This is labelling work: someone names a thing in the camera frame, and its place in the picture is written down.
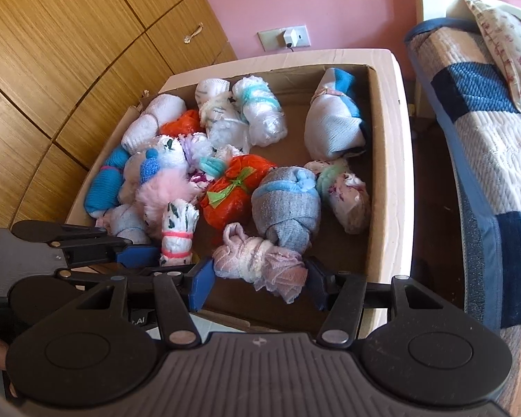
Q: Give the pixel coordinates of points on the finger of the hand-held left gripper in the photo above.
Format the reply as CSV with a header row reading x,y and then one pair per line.
x,y
136,255
91,272

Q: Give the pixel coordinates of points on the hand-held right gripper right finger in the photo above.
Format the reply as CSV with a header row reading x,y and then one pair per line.
x,y
317,284

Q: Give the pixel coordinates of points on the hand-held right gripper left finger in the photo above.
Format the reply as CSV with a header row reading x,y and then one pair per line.
x,y
199,286

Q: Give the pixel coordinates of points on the white dotted bundle pink band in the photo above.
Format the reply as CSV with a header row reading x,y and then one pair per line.
x,y
178,230

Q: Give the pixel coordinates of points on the pink white cloth bundle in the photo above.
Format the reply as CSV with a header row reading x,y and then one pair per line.
x,y
252,260

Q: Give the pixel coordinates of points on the pink fluffy toy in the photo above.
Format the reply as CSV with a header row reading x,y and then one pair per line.
x,y
160,202

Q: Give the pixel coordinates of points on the blue sock bundle pink band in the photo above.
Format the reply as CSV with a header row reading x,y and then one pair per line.
x,y
104,186

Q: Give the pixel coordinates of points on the grey sock bundle blue band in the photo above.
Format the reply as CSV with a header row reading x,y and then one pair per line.
x,y
286,208

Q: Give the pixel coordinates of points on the white floral bundle green band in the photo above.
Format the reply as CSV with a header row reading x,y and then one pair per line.
x,y
347,197
210,167

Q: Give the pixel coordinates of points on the orange bundle with green ribbon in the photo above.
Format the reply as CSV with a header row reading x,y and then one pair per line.
x,y
236,195

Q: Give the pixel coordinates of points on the white green-dotted bundle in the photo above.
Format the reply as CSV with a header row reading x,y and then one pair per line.
x,y
169,150

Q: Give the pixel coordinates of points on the lavender white plastic bundle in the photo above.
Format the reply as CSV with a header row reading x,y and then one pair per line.
x,y
195,145

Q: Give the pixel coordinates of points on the white knit sock bundle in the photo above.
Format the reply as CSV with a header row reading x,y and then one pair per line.
x,y
152,124

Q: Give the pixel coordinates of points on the plain orange plastic bundle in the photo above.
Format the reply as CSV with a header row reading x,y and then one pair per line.
x,y
180,124

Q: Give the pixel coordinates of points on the orange white sock roll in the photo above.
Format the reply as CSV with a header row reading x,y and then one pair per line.
x,y
225,130

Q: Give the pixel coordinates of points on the white and blue sock bundle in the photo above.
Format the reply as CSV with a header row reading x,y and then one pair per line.
x,y
334,121

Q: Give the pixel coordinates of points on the white printed sock bundle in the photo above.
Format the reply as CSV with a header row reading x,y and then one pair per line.
x,y
210,91

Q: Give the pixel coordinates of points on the brown cardboard box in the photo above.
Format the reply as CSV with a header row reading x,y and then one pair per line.
x,y
295,95

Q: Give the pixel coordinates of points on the white bedside table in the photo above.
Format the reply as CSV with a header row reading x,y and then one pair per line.
x,y
407,226

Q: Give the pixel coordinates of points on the wooden wardrobe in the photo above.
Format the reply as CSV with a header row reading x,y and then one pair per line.
x,y
69,52

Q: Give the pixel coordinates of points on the white charger plug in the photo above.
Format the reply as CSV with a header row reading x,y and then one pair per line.
x,y
291,37

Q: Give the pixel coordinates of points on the floral pillow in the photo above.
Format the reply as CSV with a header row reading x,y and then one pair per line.
x,y
508,43

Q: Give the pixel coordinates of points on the cream wall socket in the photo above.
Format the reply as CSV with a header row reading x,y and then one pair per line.
x,y
271,39

